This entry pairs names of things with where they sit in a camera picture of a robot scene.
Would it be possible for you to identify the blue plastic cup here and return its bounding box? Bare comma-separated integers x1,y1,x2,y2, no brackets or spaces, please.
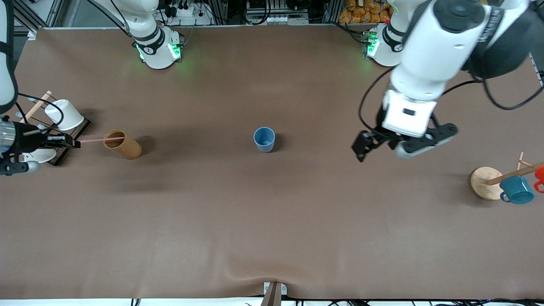
254,127,276,153

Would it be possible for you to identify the black cup rack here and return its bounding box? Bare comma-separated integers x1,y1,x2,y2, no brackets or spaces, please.
17,91,91,166

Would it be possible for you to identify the white paper cup with print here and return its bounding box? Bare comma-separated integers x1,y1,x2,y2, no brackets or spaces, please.
21,148,57,164

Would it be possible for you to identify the plain white paper cup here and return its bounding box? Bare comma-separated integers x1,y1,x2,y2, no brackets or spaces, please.
45,99,85,131

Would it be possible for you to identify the brown cylindrical holder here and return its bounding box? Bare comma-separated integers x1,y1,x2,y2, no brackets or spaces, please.
103,129,142,160

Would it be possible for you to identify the wooden mug tree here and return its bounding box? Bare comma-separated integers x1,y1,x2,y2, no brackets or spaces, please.
470,152,544,201

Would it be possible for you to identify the brown table mat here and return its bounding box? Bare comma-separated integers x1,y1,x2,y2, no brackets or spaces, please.
0,25,544,300

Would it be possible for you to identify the orange snack pile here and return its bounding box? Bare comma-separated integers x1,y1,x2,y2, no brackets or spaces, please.
339,0,394,24

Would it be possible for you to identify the teal enamel mug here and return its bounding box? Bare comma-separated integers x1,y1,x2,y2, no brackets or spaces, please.
499,176,535,205

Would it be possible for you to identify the metal table clamp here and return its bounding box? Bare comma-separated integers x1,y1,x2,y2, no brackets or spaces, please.
260,281,287,306

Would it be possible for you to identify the white power strip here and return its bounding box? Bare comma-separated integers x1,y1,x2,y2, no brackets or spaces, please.
163,0,212,25

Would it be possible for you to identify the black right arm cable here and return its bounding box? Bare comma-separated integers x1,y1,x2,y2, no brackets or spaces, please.
15,93,64,136

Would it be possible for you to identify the aluminium frame post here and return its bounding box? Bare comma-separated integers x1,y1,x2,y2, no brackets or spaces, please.
15,0,64,37

